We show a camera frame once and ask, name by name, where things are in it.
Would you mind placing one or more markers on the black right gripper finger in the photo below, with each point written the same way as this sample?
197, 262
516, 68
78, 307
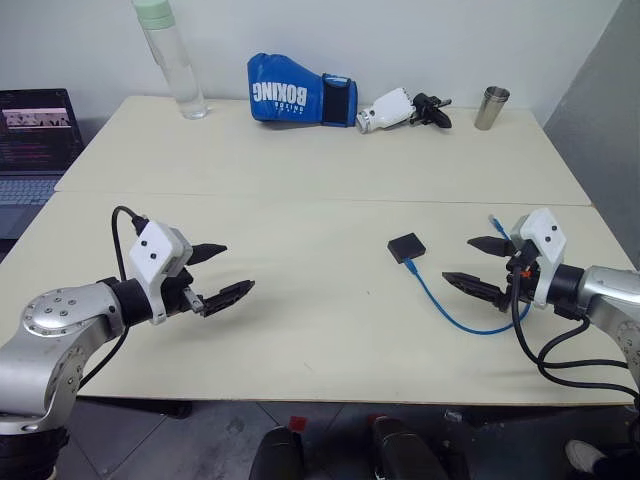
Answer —
492, 246
475, 286

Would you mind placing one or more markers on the blue boxing glove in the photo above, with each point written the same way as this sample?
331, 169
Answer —
285, 90

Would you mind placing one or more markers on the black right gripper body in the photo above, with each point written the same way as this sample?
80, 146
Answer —
532, 281

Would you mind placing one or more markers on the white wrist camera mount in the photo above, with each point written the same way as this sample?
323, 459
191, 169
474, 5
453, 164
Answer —
150, 250
545, 235

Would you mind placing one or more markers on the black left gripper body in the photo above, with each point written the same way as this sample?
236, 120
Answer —
175, 296

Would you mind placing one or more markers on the clear bottle with green cap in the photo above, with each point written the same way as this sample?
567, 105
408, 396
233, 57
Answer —
180, 70

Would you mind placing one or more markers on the black table base bar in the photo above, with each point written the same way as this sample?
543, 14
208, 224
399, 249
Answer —
140, 407

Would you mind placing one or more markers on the white shoe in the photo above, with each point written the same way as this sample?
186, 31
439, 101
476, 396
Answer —
585, 455

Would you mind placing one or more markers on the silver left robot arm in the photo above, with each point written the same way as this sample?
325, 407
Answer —
47, 350

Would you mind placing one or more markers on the white robotic hand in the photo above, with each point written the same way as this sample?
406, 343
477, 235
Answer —
390, 110

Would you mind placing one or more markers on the open laptop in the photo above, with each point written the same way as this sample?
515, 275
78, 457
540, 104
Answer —
35, 145

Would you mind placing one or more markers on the dark rounded shape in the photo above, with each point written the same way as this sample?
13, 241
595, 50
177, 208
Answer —
405, 450
277, 455

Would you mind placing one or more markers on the small black box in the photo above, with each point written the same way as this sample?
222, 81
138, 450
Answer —
407, 246

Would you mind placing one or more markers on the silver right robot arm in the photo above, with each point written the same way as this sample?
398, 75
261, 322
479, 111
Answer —
607, 295

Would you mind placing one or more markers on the small red object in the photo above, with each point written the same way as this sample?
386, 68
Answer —
298, 423

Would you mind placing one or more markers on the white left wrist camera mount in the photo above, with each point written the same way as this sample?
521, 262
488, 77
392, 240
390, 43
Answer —
150, 250

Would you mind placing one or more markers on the stainless steel cup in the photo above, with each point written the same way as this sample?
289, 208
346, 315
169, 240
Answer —
490, 110

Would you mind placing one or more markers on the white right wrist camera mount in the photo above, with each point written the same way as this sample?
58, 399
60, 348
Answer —
545, 235

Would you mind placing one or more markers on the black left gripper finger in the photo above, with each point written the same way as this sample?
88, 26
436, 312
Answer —
207, 250
227, 296

